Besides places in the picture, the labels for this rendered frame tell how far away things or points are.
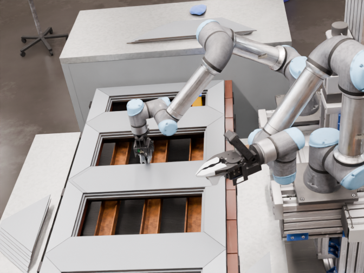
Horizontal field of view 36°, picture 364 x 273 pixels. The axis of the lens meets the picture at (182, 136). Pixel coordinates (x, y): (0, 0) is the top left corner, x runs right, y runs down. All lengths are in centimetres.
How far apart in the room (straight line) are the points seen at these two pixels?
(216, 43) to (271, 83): 103
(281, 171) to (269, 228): 76
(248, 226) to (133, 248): 56
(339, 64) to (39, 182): 168
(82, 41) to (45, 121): 143
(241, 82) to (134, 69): 62
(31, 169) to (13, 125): 177
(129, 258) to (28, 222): 58
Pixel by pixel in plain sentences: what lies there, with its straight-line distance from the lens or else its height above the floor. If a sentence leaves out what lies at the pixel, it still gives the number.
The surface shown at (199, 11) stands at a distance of 344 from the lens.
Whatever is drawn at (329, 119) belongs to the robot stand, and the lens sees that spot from 230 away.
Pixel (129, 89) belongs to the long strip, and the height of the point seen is 85.
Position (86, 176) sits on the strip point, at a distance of 267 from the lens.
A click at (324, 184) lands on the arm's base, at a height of 108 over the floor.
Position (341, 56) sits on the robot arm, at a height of 166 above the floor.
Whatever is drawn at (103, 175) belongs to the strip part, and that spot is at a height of 85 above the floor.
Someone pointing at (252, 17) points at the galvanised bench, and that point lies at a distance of 337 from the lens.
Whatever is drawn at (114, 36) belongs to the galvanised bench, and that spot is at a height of 105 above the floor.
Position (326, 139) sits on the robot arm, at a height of 127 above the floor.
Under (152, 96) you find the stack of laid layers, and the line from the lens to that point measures 314.
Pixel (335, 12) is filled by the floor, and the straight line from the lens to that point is 576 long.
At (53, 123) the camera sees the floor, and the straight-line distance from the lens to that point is 460.
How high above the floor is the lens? 256
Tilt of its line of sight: 38 degrees down
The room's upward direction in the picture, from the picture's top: 8 degrees counter-clockwise
